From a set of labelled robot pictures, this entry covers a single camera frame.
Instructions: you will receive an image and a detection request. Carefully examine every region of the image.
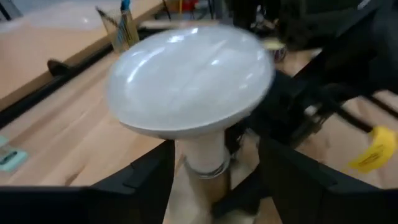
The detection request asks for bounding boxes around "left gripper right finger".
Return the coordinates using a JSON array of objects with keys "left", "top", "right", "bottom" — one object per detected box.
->
[{"left": 257, "top": 138, "right": 398, "bottom": 224}]

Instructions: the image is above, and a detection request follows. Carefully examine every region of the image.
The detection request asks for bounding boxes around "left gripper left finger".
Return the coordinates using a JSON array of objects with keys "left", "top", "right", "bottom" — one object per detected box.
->
[{"left": 0, "top": 139, "right": 175, "bottom": 224}]

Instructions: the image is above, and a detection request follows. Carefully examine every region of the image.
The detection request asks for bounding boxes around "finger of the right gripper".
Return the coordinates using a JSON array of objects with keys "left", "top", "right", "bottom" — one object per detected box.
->
[{"left": 211, "top": 71, "right": 330, "bottom": 218}]

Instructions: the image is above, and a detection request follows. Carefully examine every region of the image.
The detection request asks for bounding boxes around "white flood lightbulb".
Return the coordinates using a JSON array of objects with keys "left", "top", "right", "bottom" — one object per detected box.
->
[{"left": 105, "top": 24, "right": 276, "bottom": 180}]

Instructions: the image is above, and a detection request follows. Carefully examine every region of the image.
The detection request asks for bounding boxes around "yellow tag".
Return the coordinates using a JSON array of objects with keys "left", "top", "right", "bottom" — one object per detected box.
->
[{"left": 348, "top": 126, "right": 398, "bottom": 174}]

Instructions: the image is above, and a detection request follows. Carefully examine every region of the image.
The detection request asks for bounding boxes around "green eraser block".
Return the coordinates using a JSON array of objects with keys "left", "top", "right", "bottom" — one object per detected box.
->
[{"left": 0, "top": 135, "right": 29, "bottom": 172}]

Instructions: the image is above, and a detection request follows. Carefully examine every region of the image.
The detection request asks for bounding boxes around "light wood desk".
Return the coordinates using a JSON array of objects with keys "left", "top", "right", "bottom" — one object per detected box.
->
[{"left": 0, "top": 0, "right": 164, "bottom": 110}]

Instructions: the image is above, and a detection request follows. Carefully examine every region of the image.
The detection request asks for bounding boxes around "wire mesh pen cup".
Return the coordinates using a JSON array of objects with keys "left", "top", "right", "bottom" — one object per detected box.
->
[{"left": 96, "top": 6, "right": 141, "bottom": 54}]

